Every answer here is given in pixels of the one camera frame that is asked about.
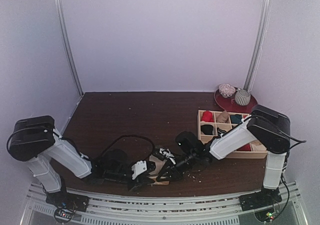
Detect black sock white stripes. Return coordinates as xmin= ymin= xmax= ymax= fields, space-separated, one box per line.
xmin=200 ymin=124 xmax=214 ymax=136

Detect beige striped long sock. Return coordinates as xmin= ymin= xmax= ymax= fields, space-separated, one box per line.
xmin=149 ymin=155 xmax=170 ymax=186

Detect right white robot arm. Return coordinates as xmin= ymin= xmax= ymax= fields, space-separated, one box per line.
xmin=156 ymin=104 xmax=291 ymax=206

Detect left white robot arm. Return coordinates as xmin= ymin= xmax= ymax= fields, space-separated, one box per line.
xmin=6 ymin=115 xmax=155 ymax=207

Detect black striped sock in box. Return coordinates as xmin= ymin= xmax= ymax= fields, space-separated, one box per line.
xmin=216 ymin=127 xmax=228 ymax=136

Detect wooden compartment box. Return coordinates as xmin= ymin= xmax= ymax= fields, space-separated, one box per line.
xmin=197 ymin=109 xmax=269 ymax=160

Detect red rolled sock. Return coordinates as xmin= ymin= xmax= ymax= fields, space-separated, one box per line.
xmin=201 ymin=110 xmax=214 ymax=123

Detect tan rolled sock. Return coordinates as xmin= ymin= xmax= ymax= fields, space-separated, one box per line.
xmin=216 ymin=111 xmax=229 ymax=124

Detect red sock lower compartment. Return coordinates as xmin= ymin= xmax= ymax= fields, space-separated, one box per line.
xmin=237 ymin=143 xmax=252 ymax=152

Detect dark teal rolled sock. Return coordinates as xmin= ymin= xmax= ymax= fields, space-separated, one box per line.
xmin=229 ymin=114 xmax=243 ymax=124

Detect red round plate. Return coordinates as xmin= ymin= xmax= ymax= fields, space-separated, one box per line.
xmin=214 ymin=90 xmax=258 ymax=114

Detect white dotted bowl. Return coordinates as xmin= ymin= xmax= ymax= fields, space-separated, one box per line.
xmin=218 ymin=83 xmax=236 ymax=98

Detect grey striped cup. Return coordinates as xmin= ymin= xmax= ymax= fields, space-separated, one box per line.
xmin=234 ymin=89 xmax=251 ymax=106

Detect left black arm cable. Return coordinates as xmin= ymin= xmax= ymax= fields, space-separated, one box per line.
xmin=98 ymin=134 xmax=156 ymax=163

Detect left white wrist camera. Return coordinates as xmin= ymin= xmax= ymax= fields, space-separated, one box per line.
xmin=131 ymin=160 xmax=147 ymax=180

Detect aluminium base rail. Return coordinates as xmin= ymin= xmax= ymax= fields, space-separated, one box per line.
xmin=18 ymin=182 xmax=311 ymax=225

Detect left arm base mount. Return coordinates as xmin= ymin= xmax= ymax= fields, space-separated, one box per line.
xmin=45 ymin=193 xmax=90 ymax=224

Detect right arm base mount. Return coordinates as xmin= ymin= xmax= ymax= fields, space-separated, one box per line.
xmin=239 ymin=191 xmax=282 ymax=223

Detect right aluminium frame post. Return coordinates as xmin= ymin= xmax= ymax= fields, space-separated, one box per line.
xmin=243 ymin=0 xmax=272 ymax=93

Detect aluminium frame post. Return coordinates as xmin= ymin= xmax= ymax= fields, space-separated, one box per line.
xmin=54 ymin=0 xmax=84 ymax=97
xmin=243 ymin=0 xmax=272 ymax=93

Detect left aluminium frame post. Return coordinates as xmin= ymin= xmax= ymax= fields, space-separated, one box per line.
xmin=54 ymin=0 xmax=84 ymax=97

